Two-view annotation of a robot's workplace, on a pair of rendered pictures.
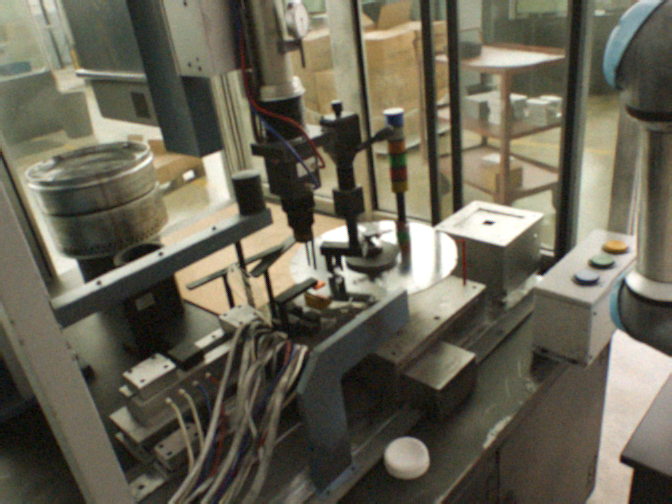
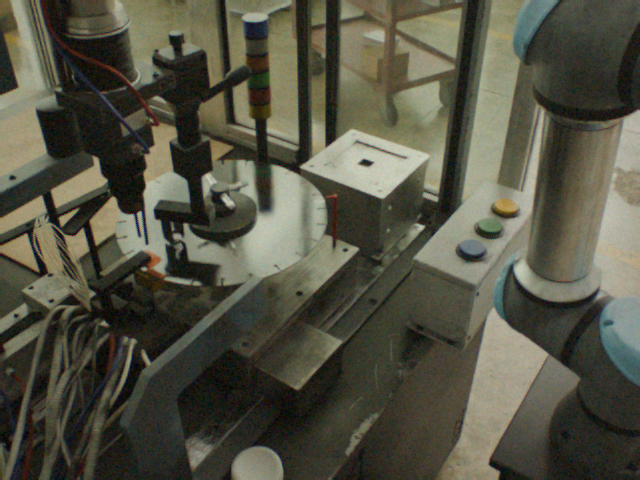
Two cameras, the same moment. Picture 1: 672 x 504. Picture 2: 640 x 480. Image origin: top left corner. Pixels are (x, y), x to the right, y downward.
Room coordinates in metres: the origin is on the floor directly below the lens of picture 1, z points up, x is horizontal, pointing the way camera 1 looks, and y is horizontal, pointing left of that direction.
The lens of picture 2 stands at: (0.14, -0.04, 1.57)
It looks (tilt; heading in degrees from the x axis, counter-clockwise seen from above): 38 degrees down; 348
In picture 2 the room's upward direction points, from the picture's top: straight up
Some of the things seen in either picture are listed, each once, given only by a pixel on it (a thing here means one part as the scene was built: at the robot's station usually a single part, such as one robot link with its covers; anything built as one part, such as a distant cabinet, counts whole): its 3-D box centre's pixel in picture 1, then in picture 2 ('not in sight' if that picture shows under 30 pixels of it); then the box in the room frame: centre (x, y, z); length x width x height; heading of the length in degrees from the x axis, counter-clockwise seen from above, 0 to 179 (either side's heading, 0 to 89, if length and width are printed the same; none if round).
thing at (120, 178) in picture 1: (110, 223); not in sight; (1.45, 0.58, 0.93); 0.31 x 0.31 x 0.36
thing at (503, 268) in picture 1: (488, 250); (364, 194); (1.19, -0.36, 0.82); 0.18 x 0.18 x 0.15; 43
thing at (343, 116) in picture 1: (343, 161); (185, 108); (0.93, -0.04, 1.17); 0.06 x 0.05 x 0.20; 124
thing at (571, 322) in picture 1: (590, 294); (474, 261); (0.95, -0.49, 0.82); 0.28 x 0.11 x 0.15; 133
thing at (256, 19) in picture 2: (393, 117); (255, 25); (1.29, -0.18, 1.14); 0.05 x 0.04 x 0.03; 43
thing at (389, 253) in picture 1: (371, 251); (221, 208); (1.00, -0.07, 0.96); 0.11 x 0.11 x 0.03
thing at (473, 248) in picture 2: (586, 279); (471, 251); (0.89, -0.45, 0.90); 0.04 x 0.04 x 0.02
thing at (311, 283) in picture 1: (301, 303); (129, 285); (0.87, 0.07, 0.95); 0.10 x 0.03 x 0.07; 133
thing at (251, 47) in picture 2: (395, 131); (256, 43); (1.29, -0.18, 1.11); 0.05 x 0.04 x 0.03; 43
